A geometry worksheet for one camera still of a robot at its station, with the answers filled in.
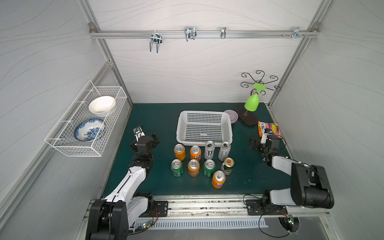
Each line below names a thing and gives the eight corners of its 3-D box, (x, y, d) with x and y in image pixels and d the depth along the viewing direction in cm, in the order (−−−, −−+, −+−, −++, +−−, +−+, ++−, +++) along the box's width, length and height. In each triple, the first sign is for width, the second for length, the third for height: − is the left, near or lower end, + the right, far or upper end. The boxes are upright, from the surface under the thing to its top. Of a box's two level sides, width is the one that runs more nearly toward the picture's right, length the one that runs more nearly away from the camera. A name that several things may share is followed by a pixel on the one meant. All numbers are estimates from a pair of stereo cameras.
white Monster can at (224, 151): (218, 161, 92) (221, 150, 81) (217, 153, 95) (220, 141, 84) (227, 161, 92) (231, 150, 81) (226, 153, 95) (230, 141, 84)
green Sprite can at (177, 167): (172, 176, 85) (170, 170, 77) (173, 166, 89) (171, 158, 81) (183, 176, 85) (182, 170, 77) (184, 166, 89) (182, 158, 81)
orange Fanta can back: (212, 188, 81) (214, 182, 73) (211, 177, 85) (213, 170, 77) (223, 188, 81) (226, 182, 73) (222, 177, 85) (225, 170, 77)
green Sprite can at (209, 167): (203, 177, 84) (204, 171, 77) (203, 165, 88) (203, 159, 81) (214, 177, 84) (215, 171, 77) (213, 165, 88) (214, 159, 81)
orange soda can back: (188, 177, 85) (187, 170, 77) (189, 166, 89) (188, 159, 81) (199, 177, 85) (199, 170, 77) (199, 166, 89) (199, 159, 81)
